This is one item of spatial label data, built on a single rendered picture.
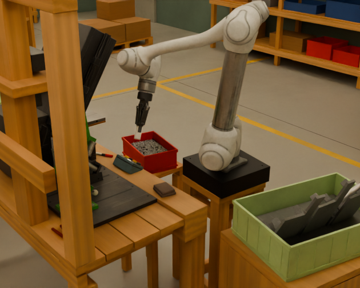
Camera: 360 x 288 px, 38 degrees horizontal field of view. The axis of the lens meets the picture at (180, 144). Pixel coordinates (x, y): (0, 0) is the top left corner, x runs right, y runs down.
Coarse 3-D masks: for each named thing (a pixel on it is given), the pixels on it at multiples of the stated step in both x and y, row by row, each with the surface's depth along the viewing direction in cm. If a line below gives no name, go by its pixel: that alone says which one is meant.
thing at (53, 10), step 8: (8, 0) 185; (16, 0) 180; (24, 0) 175; (32, 0) 171; (40, 0) 167; (48, 0) 163; (56, 0) 162; (64, 0) 164; (72, 0) 165; (40, 8) 168; (48, 8) 164; (56, 8) 163; (64, 8) 164; (72, 8) 166
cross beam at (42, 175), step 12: (0, 132) 224; (0, 144) 216; (12, 144) 213; (0, 156) 220; (12, 156) 209; (24, 156) 202; (36, 156) 202; (24, 168) 202; (36, 168) 193; (48, 168) 193; (36, 180) 196; (48, 180) 192; (48, 192) 194
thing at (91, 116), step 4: (88, 112) 289; (92, 112) 289; (88, 116) 283; (92, 116) 283; (96, 116) 283; (100, 116) 283; (88, 120) 278; (92, 120) 278; (96, 120) 278; (100, 120) 280; (104, 120) 282; (88, 124) 276; (92, 124) 278; (96, 124) 279; (52, 136) 264
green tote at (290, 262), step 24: (264, 192) 241; (288, 192) 248; (312, 192) 256; (336, 192) 262; (240, 216) 232; (264, 240) 218; (312, 240) 206; (336, 240) 213; (288, 264) 205; (312, 264) 212; (336, 264) 219
